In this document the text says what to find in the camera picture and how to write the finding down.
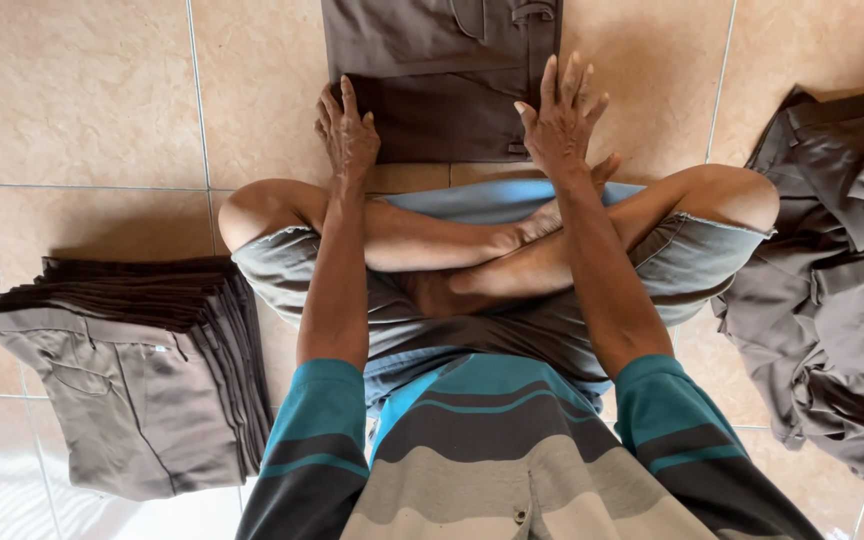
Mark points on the person's grey frayed shorts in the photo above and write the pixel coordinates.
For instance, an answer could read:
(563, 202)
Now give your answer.
(477, 337)

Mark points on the heap of unfolded brown trousers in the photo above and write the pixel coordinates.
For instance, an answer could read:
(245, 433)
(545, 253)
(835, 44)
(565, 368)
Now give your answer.
(829, 315)

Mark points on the person's left leg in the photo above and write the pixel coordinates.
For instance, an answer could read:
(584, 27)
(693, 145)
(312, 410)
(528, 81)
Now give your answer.
(417, 240)

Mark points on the person's leg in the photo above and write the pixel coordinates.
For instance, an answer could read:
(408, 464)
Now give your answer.
(417, 240)
(664, 214)

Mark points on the stack of folded brown trousers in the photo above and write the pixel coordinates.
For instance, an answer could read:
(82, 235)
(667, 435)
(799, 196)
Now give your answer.
(139, 390)

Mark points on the person's right leg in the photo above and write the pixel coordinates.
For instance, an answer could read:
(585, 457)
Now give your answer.
(664, 214)

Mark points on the person's right hand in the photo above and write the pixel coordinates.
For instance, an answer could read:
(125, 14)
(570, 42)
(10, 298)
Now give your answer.
(563, 139)

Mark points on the person's striped teal grey shirt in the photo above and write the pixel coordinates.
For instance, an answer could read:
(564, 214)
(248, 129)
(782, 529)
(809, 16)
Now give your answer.
(492, 465)

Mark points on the person's left hand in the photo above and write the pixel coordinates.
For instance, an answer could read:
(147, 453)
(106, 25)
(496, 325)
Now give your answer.
(348, 146)

